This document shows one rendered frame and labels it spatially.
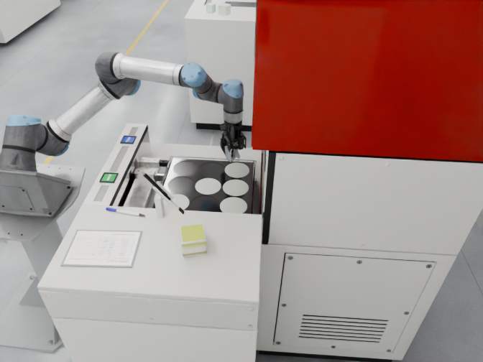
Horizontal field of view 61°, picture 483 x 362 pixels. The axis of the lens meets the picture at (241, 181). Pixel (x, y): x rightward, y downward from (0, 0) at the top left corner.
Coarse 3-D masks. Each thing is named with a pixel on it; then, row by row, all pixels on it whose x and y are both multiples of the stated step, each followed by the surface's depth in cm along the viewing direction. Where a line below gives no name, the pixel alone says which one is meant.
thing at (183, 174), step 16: (176, 160) 172; (192, 160) 172; (208, 160) 172; (176, 176) 164; (192, 176) 164; (208, 176) 164; (224, 176) 164; (176, 192) 156; (192, 192) 156; (224, 192) 156; (192, 208) 149; (208, 208) 149
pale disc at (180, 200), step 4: (176, 196) 154; (180, 196) 154; (184, 196) 154; (164, 200) 152; (172, 200) 152; (176, 200) 152; (180, 200) 152; (184, 200) 152; (188, 200) 152; (164, 204) 150; (172, 204) 151; (176, 204) 151; (180, 204) 151; (184, 204) 151; (188, 204) 151; (168, 208) 149; (172, 208) 149; (176, 208) 149; (184, 208) 149
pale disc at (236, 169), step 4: (232, 164) 170; (236, 164) 170; (240, 164) 170; (244, 164) 170; (228, 168) 168; (232, 168) 168; (236, 168) 168; (240, 168) 168; (244, 168) 169; (248, 168) 169; (228, 172) 166; (232, 172) 166; (236, 172) 166; (240, 172) 166; (244, 172) 166; (248, 172) 166; (232, 176) 164; (236, 176) 164; (240, 176) 164
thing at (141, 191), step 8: (144, 168) 171; (152, 168) 171; (160, 168) 174; (136, 184) 162; (144, 184) 162; (136, 192) 158; (144, 192) 158; (128, 200) 155; (136, 200) 155; (144, 200) 155
